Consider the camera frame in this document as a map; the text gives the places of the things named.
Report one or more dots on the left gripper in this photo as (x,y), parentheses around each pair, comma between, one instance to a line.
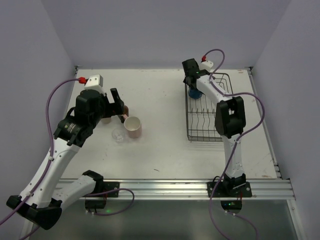
(113,105)

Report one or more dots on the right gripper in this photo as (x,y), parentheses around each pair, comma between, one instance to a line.
(189,78)

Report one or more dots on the dark brown mug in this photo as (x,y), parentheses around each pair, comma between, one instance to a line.
(126,110)

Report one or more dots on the blue mug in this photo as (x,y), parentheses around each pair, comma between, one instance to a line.
(194,94)

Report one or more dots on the beige cup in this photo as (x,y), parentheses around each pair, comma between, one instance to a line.
(106,120)

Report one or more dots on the pink cup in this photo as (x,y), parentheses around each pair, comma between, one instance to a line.
(133,126)

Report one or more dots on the clear glass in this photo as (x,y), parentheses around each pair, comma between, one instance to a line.
(118,135)

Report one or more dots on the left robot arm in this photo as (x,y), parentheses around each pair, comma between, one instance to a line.
(40,202)

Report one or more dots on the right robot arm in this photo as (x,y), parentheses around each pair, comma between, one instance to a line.
(229,122)

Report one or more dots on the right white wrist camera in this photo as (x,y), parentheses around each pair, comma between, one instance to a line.
(207,65)

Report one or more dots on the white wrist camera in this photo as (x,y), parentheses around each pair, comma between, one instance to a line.
(95,82)
(207,65)

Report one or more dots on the dark wire dish rack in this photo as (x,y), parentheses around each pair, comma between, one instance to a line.
(200,116)

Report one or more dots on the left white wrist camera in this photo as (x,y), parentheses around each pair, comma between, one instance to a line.
(95,82)

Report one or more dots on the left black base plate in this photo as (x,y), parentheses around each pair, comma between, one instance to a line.
(105,186)

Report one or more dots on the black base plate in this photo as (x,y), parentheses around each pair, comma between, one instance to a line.
(237,187)
(105,186)

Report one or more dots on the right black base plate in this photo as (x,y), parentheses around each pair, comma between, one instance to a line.
(237,187)

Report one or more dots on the aluminium mounting rail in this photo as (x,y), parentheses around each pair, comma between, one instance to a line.
(197,189)

